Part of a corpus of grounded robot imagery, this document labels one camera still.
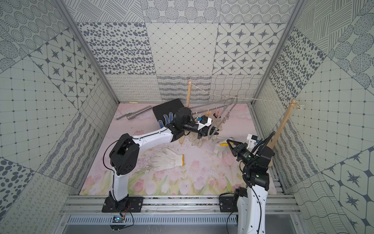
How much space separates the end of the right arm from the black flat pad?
57 cm

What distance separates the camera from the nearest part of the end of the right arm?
64cm

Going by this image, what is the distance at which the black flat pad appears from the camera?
109 cm
